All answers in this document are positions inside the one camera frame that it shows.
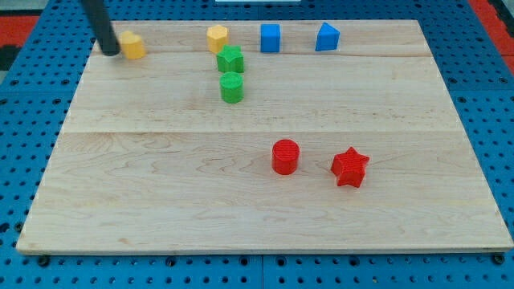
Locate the black cylindrical robot arm rod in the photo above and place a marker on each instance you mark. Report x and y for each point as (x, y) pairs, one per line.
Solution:
(100, 22)

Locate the light wooden board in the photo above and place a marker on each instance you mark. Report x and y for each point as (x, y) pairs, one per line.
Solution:
(151, 161)

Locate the red cylinder block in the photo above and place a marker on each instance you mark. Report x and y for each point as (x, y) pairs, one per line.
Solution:
(285, 154)

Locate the green cylinder block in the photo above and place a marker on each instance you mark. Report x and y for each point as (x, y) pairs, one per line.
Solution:
(231, 87)

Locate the green star block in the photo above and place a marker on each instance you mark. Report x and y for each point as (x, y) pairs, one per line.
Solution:
(230, 58)

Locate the red star block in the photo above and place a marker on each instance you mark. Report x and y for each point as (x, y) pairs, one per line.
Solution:
(349, 167)

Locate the blue cube block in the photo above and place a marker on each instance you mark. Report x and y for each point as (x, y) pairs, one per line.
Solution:
(270, 37)

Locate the yellow hexagon block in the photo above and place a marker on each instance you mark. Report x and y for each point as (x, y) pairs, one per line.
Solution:
(217, 38)

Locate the blue triangular prism block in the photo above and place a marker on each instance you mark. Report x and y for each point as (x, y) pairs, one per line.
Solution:
(327, 38)

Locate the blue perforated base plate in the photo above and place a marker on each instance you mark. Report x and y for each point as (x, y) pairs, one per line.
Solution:
(38, 89)

